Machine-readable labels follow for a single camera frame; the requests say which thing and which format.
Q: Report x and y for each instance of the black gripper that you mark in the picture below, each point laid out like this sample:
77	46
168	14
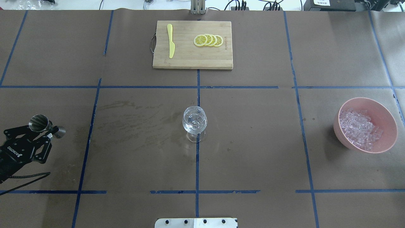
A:
9	154

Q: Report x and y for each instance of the steel double jigger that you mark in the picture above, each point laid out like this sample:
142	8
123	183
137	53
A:
41	123

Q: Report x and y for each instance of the clear wine glass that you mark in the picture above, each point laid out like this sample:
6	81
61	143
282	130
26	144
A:
194	123

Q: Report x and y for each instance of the clear ice cubes pile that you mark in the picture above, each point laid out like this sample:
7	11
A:
358	128

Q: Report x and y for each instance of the clear plastic bag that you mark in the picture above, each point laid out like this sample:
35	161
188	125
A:
34	5

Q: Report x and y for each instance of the bamboo cutting board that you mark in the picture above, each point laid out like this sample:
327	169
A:
189	56

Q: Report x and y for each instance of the yellow plastic knife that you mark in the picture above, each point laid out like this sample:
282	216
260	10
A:
170	40

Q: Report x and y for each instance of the lemon slice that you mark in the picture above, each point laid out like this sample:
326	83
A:
209	39
214	40
200	40
219	41

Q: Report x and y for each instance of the black power box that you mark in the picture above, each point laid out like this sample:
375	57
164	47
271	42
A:
329	5

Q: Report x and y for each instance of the pink bowl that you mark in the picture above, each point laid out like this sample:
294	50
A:
380	117

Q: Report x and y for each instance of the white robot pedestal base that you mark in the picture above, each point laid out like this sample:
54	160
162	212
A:
196	223

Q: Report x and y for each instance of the aluminium frame post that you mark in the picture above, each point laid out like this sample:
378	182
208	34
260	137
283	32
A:
198	7

